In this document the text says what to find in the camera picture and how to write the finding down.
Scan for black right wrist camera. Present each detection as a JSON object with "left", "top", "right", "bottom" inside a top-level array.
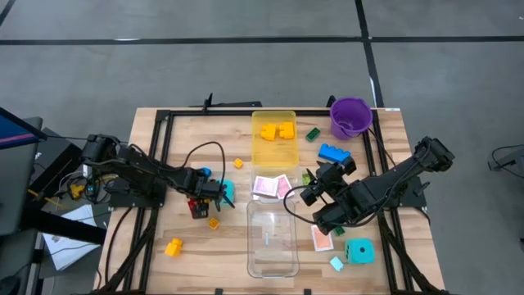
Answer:
[{"left": 299, "top": 186, "right": 323, "bottom": 207}]

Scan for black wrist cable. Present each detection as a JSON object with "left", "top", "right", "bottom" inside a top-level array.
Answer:
[
  {"left": 282, "top": 184, "right": 386, "bottom": 229},
  {"left": 178, "top": 140, "right": 227, "bottom": 193}
]

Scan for salmon playing card deck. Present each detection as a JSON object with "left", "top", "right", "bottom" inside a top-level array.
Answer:
[{"left": 310, "top": 224, "right": 335, "bottom": 252}]

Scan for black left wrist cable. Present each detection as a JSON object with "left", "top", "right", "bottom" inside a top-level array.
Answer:
[{"left": 178, "top": 140, "right": 227, "bottom": 193}]

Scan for red toy brick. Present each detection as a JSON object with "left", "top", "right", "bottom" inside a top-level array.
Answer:
[{"left": 187, "top": 198, "right": 202, "bottom": 220}]

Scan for purple plastic bucket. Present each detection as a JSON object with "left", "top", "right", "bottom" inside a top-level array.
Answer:
[{"left": 329, "top": 96, "right": 374, "bottom": 137}]

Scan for black electronics box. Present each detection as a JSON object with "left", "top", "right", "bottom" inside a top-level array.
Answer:
[{"left": 38, "top": 129, "right": 85, "bottom": 193}]

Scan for gray floor equipment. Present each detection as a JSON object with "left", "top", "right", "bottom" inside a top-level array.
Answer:
[{"left": 486, "top": 143, "right": 524, "bottom": 185}]

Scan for tall yellow toy brick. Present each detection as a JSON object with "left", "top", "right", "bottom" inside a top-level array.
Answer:
[{"left": 164, "top": 237, "right": 184, "bottom": 258}]

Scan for yellow translucent plastic bin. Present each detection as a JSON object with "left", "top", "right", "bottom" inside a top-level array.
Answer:
[{"left": 251, "top": 110, "right": 300, "bottom": 168}]

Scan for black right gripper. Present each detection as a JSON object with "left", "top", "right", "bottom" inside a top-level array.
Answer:
[{"left": 309, "top": 157, "right": 369, "bottom": 235}]

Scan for black aluminium table frame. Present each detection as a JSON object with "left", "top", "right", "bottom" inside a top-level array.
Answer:
[{"left": 92, "top": 93, "right": 449, "bottom": 295}]

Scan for large blue toy brick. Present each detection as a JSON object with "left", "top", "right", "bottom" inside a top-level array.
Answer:
[{"left": 318, "top": 143, "right": 353, "bottom": 165}]

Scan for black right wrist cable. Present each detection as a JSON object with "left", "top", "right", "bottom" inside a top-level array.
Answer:
[{"left": 282, "top": 184, "right": 386, "bottom": 229}]

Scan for white paper sheets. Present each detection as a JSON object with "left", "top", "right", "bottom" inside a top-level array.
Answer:
[{"left": 42, "top": 203, "right": 102, "bottom": 272}]

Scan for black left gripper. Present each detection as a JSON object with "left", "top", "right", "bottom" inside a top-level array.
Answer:
[{"left": 174, "top": 166, "right": 237, "bottom": 220}]

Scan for blue monitor screen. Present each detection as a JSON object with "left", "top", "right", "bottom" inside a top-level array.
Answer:
[{"left": 0, "top": 107, "right": 46, "bottom": 151}]

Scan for large clear plastic bin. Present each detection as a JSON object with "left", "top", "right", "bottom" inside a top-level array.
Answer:
[{"left": 246, "top": 198, "right": 297, "bottom": 279}]

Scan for teal foam die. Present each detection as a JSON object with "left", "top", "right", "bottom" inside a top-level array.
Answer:
[
  {"left": 216, "top": 179, "right": 237, "bottom": 206},
  {"left": 344, "top": 238, "right": 376, "bottom": 266}
]

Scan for small clear plastic bin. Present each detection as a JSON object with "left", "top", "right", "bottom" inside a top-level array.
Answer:
[{"left": 250, "top": 163, "right": 305, "bottom": 204}]

